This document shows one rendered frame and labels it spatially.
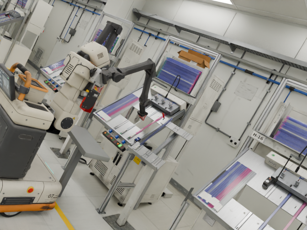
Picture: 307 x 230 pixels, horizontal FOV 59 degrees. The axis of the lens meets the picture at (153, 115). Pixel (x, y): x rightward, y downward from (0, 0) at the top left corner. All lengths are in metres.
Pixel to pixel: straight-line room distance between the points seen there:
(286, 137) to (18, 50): 5.77
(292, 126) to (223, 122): 1.96
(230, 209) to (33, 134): 1.46
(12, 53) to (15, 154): 4.95
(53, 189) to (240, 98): 2.97
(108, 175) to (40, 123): 1.41
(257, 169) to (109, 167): 1.60
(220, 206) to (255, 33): 3.09
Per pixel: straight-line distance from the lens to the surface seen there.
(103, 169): 3.22
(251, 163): 2.44
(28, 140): 1.98
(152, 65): 2.31
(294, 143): 2.41
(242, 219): 2.11
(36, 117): 1.91
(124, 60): 3.99
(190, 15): 5.35
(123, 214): 2.69
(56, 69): 4.07
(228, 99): 4.33
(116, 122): 2.82
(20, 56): 6.87
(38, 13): 6.80
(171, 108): 2.80
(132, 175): 2.91
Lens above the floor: 1.34
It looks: 6 degrees down
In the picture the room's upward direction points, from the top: 29 degrees clockwise
